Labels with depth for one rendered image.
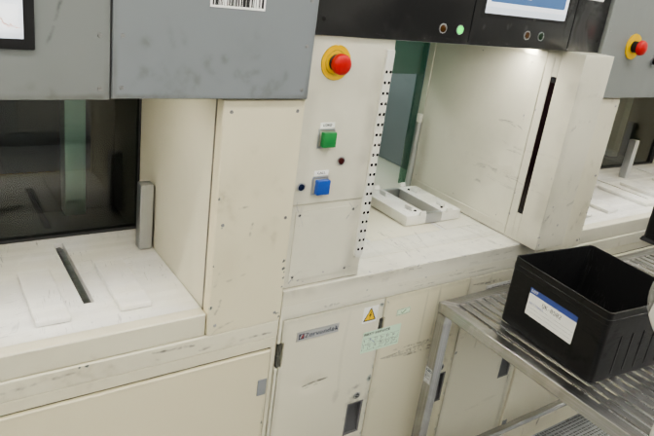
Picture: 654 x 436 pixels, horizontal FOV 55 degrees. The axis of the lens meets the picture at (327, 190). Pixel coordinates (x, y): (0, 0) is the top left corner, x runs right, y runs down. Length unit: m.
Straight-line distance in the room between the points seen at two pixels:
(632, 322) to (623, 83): 0.73
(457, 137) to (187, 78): 1.08
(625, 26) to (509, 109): 0.36
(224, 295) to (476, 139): 0.96
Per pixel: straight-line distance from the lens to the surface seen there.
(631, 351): 1.55
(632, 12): 1.87
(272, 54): 1.12
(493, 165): 1.85
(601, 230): 2.15
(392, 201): 1.84
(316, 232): 1.31
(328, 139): 1.22
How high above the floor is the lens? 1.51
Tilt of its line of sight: 19 degrees down
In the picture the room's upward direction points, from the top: 8 degrees clockwise
